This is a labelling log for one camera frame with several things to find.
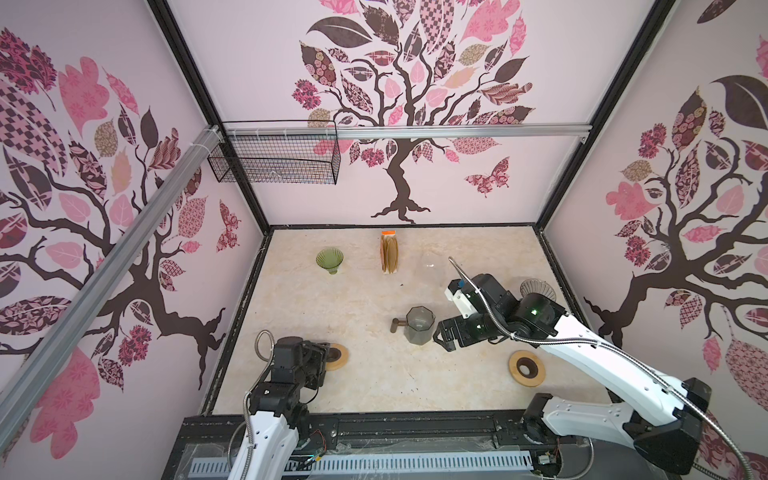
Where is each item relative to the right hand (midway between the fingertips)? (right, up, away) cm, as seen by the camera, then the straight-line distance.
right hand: (447, 330), depth 72 cm
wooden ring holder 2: (+25, -14, +12) cm, 32 cm away
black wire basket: (-51, +52, +23) cm, 76 cm away
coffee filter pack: (-14, +19, +32) cm, 40 cm away
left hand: (-31, -10, +11) cm, 34 cm away
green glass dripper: (-35, +17, +29) cm, 49 cm away
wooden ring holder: (-29, -11, +13) cm, 34 cm away
